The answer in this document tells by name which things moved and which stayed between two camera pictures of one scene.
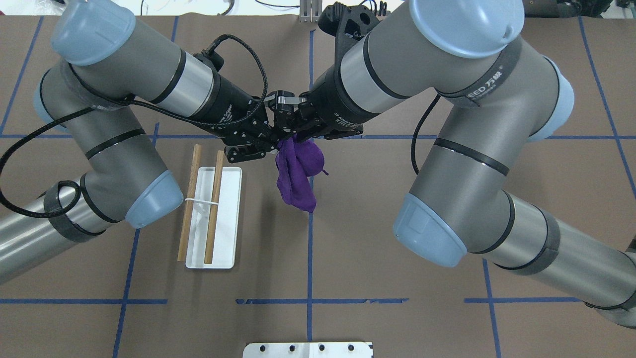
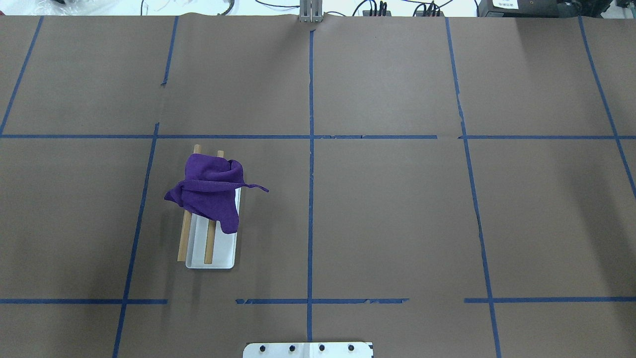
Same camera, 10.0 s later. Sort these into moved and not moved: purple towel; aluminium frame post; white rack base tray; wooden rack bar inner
Moved: purple towel
Not moved: wooden rack bar inner; aluminium frame post; white rack base tray
